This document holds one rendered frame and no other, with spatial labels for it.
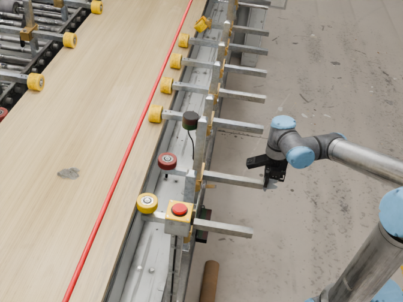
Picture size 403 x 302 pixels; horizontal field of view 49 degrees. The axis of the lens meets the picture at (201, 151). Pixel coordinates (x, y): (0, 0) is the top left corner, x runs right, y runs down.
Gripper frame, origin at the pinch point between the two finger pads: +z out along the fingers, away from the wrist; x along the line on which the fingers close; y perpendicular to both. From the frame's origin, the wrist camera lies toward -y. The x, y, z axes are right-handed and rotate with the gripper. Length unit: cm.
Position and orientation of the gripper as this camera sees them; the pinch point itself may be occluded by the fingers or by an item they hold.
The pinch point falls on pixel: (262, 188)
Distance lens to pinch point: 192.5
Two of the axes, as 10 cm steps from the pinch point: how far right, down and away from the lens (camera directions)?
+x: 1.5, -6.4, 7.6
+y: 9.9, 1.5, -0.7
